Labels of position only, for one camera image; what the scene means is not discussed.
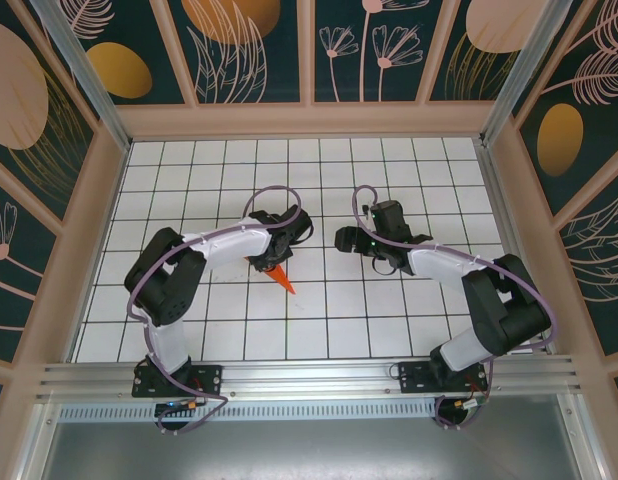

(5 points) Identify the small black circuit board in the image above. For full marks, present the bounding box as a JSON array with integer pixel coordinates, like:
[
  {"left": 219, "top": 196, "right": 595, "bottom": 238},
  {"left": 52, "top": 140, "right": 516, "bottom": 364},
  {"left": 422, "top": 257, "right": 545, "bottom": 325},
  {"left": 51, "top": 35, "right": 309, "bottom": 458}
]
[{"left": 155, "top": 398, "right": 199, "bottom": 414}]

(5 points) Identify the grey metal shelf plate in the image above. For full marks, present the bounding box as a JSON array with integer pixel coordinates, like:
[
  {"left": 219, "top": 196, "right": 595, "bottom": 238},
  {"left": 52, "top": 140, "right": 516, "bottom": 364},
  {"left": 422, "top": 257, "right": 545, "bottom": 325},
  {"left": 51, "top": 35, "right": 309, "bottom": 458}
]
[{"left": 38, "top": 418, "right": 590, "bottom": 480}]

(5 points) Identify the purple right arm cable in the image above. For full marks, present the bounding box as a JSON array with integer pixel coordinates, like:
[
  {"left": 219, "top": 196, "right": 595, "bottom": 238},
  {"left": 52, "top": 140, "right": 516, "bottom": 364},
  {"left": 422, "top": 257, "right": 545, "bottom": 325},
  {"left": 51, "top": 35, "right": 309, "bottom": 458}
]
[{"left": 352, "top": 186, "right": 562, "bottom": 432}]

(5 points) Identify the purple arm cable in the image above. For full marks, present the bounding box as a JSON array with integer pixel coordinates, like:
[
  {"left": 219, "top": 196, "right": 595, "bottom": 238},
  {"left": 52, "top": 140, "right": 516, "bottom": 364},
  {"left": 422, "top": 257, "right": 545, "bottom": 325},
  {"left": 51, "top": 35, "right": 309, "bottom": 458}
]
[
  {"left": 127, "top": 184, "right": 304, "bottom": 437},
  {"left": 352, "top": 186, "right": 562, "bottom": 432}
]

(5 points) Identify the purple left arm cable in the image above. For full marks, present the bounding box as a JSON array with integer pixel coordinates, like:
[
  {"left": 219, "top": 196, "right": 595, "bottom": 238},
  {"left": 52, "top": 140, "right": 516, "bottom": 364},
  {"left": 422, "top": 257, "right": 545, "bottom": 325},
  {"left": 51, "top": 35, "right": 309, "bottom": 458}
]
[{"left": 127, "top": 184, "right": 304, "bottom": 437}]

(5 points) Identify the aluminium table side rail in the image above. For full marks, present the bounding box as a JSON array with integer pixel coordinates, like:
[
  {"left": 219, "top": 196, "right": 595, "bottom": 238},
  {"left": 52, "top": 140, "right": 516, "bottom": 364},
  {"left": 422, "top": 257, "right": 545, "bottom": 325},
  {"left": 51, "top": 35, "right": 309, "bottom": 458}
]
[{"left": 476, "top": 137, "right": 558, "bottom": 357}]

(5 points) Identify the long aluminium mounting rail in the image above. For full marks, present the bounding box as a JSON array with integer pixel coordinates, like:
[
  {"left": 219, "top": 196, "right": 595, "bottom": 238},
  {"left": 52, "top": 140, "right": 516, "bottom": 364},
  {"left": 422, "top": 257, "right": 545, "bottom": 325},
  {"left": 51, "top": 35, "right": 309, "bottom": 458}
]
[{"left": 36, "top": 354, "right": 583, "bottom": 401}]

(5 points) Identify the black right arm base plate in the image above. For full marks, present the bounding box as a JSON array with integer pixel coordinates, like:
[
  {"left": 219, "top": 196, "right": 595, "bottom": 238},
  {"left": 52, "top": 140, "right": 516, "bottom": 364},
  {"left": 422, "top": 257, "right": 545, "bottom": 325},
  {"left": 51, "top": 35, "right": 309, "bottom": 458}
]
[{"left": 397, "top": 360, "right": 488, "bottom": 396}]

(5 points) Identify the pink flowers wall panel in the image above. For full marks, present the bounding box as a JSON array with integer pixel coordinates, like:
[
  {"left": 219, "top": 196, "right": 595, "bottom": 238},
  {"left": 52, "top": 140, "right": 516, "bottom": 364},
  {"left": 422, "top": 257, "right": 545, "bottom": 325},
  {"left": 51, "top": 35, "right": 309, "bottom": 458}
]
[{"left": 312, "top": 0, "right": 453, "bottom": 105}]

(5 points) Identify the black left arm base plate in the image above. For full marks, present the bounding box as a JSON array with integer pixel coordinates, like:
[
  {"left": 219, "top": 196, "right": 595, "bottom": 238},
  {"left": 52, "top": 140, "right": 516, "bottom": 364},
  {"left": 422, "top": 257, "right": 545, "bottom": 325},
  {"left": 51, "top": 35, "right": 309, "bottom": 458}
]
[{"left": 132, "top": 363, "right": 224, "bottom": 399}]

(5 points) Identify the slotted grey cable duct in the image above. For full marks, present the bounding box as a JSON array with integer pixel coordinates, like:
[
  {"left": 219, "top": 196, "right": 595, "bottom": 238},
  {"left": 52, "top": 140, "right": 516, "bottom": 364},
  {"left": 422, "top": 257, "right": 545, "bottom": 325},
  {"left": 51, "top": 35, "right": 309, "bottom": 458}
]
[{"left": 58, "top": 403, "right": 440, "bottom": 422}]

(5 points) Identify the orange circle leaves wall panel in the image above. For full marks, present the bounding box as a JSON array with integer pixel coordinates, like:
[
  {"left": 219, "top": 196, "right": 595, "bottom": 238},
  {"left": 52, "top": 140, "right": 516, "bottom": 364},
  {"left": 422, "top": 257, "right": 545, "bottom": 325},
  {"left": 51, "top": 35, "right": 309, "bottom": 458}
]
[{"left": 167, "top": 0, "right": 310, "bottom": 106}]

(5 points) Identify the yellow oval feather wall panel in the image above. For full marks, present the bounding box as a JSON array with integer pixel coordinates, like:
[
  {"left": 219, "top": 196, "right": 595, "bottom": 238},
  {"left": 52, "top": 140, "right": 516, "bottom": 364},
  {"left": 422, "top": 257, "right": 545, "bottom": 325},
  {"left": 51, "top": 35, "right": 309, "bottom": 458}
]
[{"left": 511, "top": 0, "right": 618, "bottom": 219}]

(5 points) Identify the aluminium corner post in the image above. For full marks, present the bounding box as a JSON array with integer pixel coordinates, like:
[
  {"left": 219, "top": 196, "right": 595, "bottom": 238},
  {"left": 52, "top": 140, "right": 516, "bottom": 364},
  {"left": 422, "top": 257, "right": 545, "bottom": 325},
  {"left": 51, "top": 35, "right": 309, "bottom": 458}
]
[
  {"left": 481, "top": 0, "right": 575, "bottom": 146},
  {"left": 28, "top": 0, "right": 131, "bottom": 151}
]

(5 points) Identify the pink leaf outline wall panel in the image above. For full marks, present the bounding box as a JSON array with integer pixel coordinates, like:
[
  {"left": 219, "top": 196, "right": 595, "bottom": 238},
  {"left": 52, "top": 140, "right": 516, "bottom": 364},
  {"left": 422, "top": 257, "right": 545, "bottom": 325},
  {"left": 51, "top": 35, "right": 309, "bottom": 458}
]
[{"left": 556, "top": 182, "right": 618, "bottom": 359}]

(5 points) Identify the pink circle wall panel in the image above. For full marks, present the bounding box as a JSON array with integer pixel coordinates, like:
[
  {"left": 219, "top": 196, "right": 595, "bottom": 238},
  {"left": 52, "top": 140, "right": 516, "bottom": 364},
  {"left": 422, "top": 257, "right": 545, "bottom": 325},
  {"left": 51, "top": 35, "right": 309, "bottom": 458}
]
[{"left": 427, "top": 0, "right": 560, "bottom": 104}]

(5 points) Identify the single flower wall panel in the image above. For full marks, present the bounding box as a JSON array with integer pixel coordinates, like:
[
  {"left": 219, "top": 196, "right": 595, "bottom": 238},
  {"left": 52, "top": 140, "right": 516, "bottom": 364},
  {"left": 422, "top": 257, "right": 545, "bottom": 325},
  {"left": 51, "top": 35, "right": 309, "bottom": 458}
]
[{"left": 0, "top": 162, "right": 60, "bottom": 364}]

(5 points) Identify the aluminium side frame bar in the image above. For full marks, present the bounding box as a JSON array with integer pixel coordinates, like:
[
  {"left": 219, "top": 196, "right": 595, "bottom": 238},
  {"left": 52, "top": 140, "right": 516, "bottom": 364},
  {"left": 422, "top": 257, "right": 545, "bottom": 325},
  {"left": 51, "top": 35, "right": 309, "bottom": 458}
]
[
  {"left": 558, "top": 394, "right": 608, "bottom": 480},
  {"left": 16, "top": 399, "right": 63, "bottom": 480}
]

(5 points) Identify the large pink oval wall panel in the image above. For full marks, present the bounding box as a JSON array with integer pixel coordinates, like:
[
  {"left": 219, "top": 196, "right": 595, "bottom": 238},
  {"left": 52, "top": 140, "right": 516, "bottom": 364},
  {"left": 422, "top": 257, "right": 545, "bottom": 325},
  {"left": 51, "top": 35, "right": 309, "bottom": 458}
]
[{"left": 0, "top": 0, "right": 99, "bottom": 224}]

